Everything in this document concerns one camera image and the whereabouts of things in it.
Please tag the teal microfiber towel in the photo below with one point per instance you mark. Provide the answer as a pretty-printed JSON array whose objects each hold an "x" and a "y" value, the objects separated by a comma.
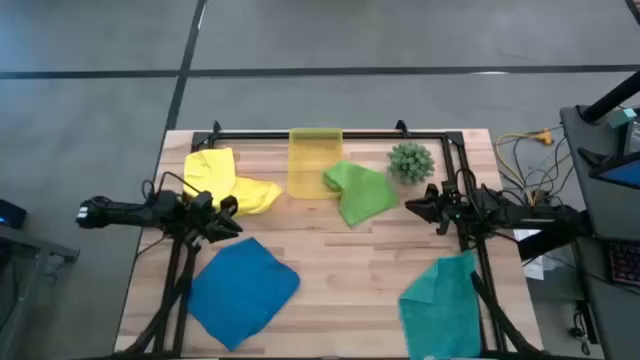
[{"x": 440, "y": 310}]

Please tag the grey metal stand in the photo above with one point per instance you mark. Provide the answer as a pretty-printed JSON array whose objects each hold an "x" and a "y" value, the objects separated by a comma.
[{"x": 30, "y": 245}]

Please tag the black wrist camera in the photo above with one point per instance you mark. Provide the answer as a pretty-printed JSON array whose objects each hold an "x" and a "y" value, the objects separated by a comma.
[
  {"x": 450, "y": 191},
  {"x": 202, "y": 200}
]

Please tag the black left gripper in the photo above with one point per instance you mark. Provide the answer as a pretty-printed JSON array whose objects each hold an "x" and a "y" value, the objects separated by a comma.
[{"x": 200, "y": 222}]

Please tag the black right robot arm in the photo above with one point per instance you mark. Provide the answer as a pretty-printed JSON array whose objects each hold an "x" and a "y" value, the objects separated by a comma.
[{"x": 540, "y": 217}]

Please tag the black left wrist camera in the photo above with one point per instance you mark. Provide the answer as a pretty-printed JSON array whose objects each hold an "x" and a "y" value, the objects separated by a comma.
[{"x": 202, "y": 200}]

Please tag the artificial plant in patterned pot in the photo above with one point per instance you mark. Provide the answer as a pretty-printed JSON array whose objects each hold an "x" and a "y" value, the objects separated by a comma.
[{"x": 410, "y": 162}]

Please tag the yellow microfiber towel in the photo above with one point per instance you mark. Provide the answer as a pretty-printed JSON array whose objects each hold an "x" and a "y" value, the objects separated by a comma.
[{"x": 210, "y": 170}]

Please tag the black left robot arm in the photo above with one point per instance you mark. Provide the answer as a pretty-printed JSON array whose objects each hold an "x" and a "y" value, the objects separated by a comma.
[{"x": 125, "y": 214}]

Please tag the blue microfiber towel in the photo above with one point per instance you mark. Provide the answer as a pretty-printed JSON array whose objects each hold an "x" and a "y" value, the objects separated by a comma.
[{"x": 240, "y": 290}]

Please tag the black power strip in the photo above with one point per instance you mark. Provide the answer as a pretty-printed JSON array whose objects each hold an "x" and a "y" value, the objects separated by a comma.
[{"x": 585, "y": 320}]

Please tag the black device with blue light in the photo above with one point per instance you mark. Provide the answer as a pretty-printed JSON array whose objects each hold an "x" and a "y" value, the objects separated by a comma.
[{"x": 12, "y": 212}]

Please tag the black frame clamp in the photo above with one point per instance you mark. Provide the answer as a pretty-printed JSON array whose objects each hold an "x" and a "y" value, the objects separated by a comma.
[
  {"x": 217, "y": 127},
  {"x": 402, "y": 127}
]

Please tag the white paper sheet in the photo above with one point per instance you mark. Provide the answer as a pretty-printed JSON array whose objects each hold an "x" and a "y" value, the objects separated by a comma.
[{"x": 532, "y": 267}]

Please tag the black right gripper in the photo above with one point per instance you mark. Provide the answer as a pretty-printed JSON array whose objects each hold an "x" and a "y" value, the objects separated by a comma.
[{"x": 462, "y": 212}]

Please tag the green microfiber towel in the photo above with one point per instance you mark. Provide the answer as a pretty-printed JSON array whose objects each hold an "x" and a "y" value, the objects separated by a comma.
[{"x": 365, "y": 195}]

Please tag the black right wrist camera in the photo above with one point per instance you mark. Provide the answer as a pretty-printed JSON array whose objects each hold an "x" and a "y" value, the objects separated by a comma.
[{"x": 450, "y": 191}]

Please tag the black keyboard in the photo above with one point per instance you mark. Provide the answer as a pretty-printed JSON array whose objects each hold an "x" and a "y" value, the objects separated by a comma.
[{"x": 625, "y": 262}]

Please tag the small teal box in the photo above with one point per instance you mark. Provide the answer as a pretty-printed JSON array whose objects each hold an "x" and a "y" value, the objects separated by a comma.
[{"x": 622, "y": 118}]

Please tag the black metal table frame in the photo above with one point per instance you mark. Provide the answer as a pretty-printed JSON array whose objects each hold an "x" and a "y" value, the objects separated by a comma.
[{"x": 370, "y": 135}]

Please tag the grey desk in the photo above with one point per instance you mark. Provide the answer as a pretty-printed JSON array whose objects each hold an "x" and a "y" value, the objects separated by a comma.
[{"x": 605, "y": 220}]

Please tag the yellow translucent plastic bin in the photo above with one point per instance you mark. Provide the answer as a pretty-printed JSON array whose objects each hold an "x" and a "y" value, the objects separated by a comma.
[{"x": 312, "y": 170}]

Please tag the black monitor with blue screen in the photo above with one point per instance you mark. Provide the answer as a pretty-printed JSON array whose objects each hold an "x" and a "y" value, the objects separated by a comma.
[{"x": 625, "y": 175}]

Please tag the black stand pole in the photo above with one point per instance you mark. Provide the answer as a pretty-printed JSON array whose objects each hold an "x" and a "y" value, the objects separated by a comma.
[
  {"x": 545, "y": 245},
  {"x": 612, "y": 100}
]

